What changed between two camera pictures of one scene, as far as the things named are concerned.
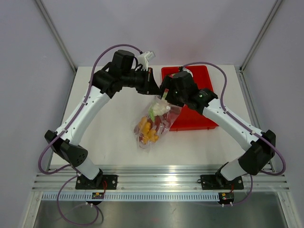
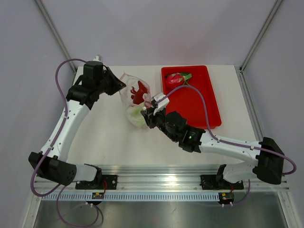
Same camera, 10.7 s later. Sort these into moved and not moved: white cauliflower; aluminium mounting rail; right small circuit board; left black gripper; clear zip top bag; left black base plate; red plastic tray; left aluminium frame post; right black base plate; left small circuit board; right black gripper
Moved: clear zip top bag; left black gripper; right black gripper; white cauliflower
Not moved: left black base plate; left small circuit board; aluminium mounting rail; right small circuit board; right black base plate; left aluminium frame post; red plastic tray
